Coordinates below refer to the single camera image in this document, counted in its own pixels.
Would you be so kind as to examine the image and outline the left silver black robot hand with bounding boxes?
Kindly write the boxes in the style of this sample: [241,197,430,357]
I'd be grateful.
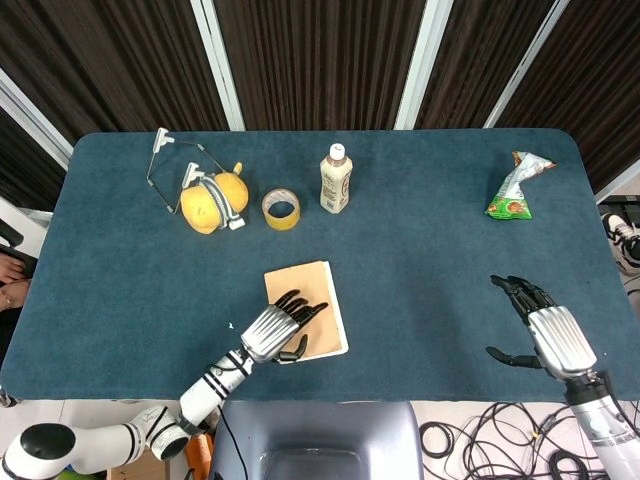
[239,288,330,366]

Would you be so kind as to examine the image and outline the white black sneaker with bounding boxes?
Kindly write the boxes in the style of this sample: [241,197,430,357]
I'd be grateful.
[599,212,640,274]

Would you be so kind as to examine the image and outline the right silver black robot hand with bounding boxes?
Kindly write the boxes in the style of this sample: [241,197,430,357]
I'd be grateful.
[485,273,599,384]

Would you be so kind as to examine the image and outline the clear brown tape roll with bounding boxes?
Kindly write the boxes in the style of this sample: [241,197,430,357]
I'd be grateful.
[261,188,303,232]

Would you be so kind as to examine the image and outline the dark blue cloth-covered table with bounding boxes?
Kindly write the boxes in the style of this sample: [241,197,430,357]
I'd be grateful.
[0,128,640,404]

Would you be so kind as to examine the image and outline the yellow pomelo fruit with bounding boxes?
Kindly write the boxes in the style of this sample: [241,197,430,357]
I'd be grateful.
[179,160,250,235]

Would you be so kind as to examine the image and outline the beige milk tea bottle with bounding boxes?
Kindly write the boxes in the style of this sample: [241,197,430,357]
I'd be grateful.
[319,142,355,215]

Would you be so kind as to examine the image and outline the thin black cable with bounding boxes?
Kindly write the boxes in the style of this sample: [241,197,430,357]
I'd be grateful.
[217,412,247,480]

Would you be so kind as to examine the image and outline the black cable tangle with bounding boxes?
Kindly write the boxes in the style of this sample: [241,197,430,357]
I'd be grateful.
[419,399,640,480]

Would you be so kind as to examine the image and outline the spiral notebook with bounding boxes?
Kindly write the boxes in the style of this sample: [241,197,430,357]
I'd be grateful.
[263,259,350,362]

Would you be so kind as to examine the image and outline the grey white striped strap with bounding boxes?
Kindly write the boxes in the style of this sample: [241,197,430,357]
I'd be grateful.
[202,172,247,231]

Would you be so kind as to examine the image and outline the orange cloth item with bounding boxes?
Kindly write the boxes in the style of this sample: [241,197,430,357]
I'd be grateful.
[185,433,215,474]

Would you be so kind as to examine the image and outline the brown cardboard box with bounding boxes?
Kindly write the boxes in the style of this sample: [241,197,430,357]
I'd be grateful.
[110,449,167,480]

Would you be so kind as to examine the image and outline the white partition post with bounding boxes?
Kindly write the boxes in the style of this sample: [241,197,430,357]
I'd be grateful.
[189,0,246,132]
[483,0,571,129]
[0,67,74,171]
[394,0,454,131]

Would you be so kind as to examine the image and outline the wire frame with white handles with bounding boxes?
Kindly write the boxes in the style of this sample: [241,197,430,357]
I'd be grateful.
[146,127,236,215]

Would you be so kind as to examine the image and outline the bystander bare hand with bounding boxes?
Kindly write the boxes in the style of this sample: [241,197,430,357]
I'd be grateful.
[0,252,32,309]

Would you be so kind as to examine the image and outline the green crumpled snack bag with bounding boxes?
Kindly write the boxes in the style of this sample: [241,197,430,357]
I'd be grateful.
[483,150,557,221]

